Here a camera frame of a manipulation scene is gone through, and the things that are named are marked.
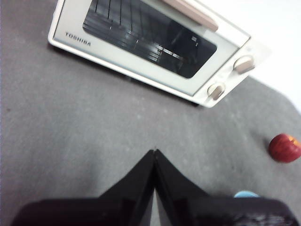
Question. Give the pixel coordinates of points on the blue ribbed bowl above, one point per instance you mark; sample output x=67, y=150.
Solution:
x=247, y=195

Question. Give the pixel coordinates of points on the oven knob nearest oven feet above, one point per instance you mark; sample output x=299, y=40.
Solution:
x=216, y=91

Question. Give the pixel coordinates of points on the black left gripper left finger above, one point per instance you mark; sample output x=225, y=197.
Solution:
x=105, y=212

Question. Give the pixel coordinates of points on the oven knob under small label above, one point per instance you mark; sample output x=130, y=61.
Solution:
x=244, y=64

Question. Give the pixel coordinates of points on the cream toaster oven housing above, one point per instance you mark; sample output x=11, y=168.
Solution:
x=229, y=78

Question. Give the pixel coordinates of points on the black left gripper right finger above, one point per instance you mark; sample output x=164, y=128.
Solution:
x=200, y=212

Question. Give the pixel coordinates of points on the red apple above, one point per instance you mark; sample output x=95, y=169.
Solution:
x=283, y=148

